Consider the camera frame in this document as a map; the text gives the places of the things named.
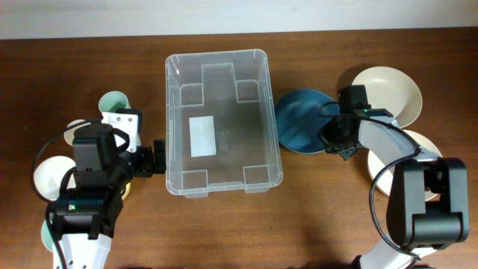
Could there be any cream white bowl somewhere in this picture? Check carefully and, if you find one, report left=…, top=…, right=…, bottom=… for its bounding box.
left=367, top=130, right=442, bottom=201

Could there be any dark blue bowl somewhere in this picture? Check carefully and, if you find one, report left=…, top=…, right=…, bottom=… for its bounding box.
left=274, top=88, right=340, bottom=155

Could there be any beige bowl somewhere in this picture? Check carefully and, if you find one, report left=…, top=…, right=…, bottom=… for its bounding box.
left=352, top=67, right=423, bottom=127

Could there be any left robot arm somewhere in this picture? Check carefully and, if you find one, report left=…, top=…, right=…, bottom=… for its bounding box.
left=45, top=123, right=167, bottom=268

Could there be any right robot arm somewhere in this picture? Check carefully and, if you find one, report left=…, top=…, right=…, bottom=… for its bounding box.
left=317, top=108, right=470, bottom=268

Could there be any yellow cup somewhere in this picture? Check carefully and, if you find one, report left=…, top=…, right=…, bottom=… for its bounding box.
left=121, top=183, right=131, bottom=200

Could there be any clear plastic storage bin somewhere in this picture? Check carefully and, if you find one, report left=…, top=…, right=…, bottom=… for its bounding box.
left=165, top=49, right=283, bottom=198

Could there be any mint green cup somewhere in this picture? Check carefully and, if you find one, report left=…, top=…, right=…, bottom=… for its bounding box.
left=41, top=221, right=54, bottom=252
left=98, top=91, right=131, bottom=113

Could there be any light grey cup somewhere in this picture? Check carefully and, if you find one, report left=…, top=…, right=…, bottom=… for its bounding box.
left=63, top=120, right=84, bottom=146

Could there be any cream white cup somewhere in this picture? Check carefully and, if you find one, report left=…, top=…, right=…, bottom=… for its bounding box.
left=34, top=155, right=75, bottom=201

